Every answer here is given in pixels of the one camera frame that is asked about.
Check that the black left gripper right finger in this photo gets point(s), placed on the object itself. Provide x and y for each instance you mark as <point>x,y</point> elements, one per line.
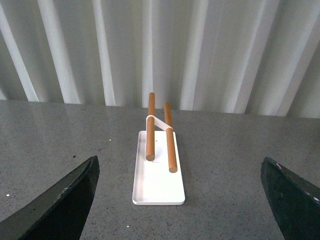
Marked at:
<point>294,201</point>

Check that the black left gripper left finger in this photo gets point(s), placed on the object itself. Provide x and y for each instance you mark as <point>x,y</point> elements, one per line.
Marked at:
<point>60,213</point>

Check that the white towel rack with wooden bars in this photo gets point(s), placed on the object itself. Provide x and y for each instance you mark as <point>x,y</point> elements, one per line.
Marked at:
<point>157,175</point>

